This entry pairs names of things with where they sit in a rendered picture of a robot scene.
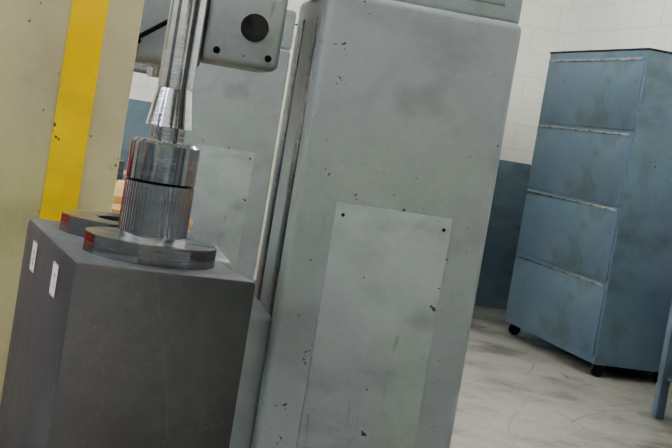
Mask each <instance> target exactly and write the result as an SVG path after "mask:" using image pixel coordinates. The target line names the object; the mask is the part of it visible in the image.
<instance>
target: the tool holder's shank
mask: <svg viewBox="0 0 672 448"><path fill-rule="evenodd" d="M206 4H207V0H171V1H170V7H169V13H168V20H167V26H166V32H165V39H164V45H163V52H162V58H161V64H160V66H161V67H160V70H159V77H158V83H157V85H158V86H157V88H156V91H155V94H154V97H153V101H152V104H151V107H150V110H149V113H148V116H147V120H146V123H147V124H152V127H151V133H150V138H151V139H153V140H158V141H164V142H170V143H177V144H182V143H184V138H185V132H186V131H185V130H190V131H192V107H193V92H191V91H193V86H194V80H195V74H196V73H194V72H196V67H197V61H198V55H199V48H200V42H201V36H202V29H203V23H204V17H205V10H206Z"/></svg>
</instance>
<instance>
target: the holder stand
mask: <svg viewBox="0 0 672 448"><path fill-rule="evenodd" d="M119 215H120V214H117V213H110V212H101V211H92V210H76V209H70V210H63V211H62V216H61V221H53V220H45V219H37V218H33V219H30V220H29V222H28V227H27V234H26V240H25V247H24V253H23V260H22V266H21V273H20V280H19V286H18V293H17V299H16V306H15V312H14V319H13V325H12V332H11V339H10V345H9V352H8V358H7V365H6V371H5V378H4V385H3V391H2V398H1V404H0V448H229V446H230V440H231V434H232V428H233V422H234V416H235V409H236V403H237V397H238V391H239V385H240V379H241V372H242V366H243V360H244V354H245V348H246V342H247V335H248V329H249V323H250V317H251V311H252V305H253V299H254V292H255V283H254V282H253V281H251V280H250V279H248V278H246V277H244V276H243V275H241V274H239V273H238V272H236V271H234V270H232V269H231V268H229V267H227V266H225V265H224V264H222V263H220V262H218V261H217V260H215V257H216V250H217V249H216V247H215V246H213V245H210V244H208V243H205V242H201V241H197V240H193V239H189V238H186V243H185V244H180V245H175V244H162V243H154V242H148V241H142V240H136V239H132V238H128V237H124V236H121V235H119V234H118V233H117V228H118V221H119Z"/></svg>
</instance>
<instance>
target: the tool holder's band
mask: <svg viewBox="0 0 672 448"><path fill-rule="evenodd" d="M130 151H132V152H136V153H141V154H146V155H152V156H158V157H164V158H170V159H177V160H184V161H194V162H198V161H199V157H200V151H201V150H200V148H199V147H198V146H194V145H190V144H184V143H182V144H177V143H170V142H164V141H158V140H153V139H151V138H147V137H138V136H135V137H133V138H132V139H131V144H130Z"/></svg>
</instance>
